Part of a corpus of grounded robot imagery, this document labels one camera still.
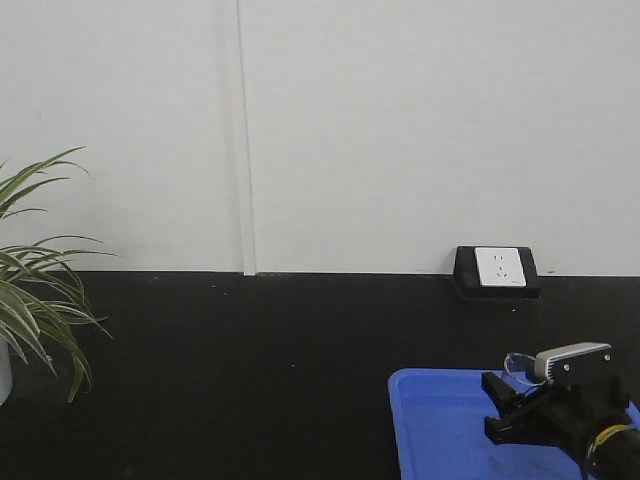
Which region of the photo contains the blue plastic tray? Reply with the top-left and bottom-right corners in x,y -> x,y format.
389,369 -> 639,479

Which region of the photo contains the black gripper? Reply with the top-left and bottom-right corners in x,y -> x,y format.
481,372 -> 628,453

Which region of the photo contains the green striped potted plant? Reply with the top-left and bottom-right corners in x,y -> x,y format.
0,146 -> 119,406

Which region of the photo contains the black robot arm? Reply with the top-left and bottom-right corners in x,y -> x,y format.
481,372 -> 639,479

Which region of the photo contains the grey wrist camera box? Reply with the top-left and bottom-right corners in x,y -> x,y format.
532,342 -> 614,386

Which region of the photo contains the small clear glass beaker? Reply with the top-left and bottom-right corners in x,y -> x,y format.
503,352 -> 546,387

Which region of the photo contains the white socket on black box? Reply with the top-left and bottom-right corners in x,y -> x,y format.
453,246 -> 541,300

